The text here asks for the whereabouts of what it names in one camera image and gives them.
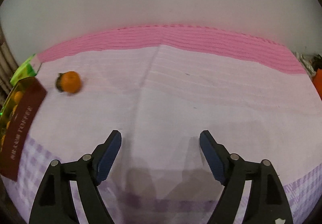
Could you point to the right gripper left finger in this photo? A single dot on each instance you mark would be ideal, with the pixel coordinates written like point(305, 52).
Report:
point(53, 202)

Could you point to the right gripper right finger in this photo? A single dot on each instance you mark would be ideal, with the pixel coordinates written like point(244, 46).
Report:
point(267, 201)

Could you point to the gold toffee tin box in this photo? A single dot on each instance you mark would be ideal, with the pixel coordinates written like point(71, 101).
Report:
point(17, 115)

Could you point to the orange tangerine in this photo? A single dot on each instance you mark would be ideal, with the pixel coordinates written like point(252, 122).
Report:
point(70, 82)

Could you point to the orange plastic bag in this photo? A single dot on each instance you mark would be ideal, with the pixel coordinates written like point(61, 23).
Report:
point(317, 82)

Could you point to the green tissue pack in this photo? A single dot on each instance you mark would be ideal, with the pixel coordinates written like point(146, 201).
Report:
point(29, 68)

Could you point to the beige curtain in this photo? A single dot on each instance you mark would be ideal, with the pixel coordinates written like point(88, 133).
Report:
point(8, 66)

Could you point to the glass jar with lid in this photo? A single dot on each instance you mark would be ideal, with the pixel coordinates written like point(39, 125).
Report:
point(307, 65)

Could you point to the pink purple checkered tablecloth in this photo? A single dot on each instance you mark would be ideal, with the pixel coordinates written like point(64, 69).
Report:
point(161, 87)

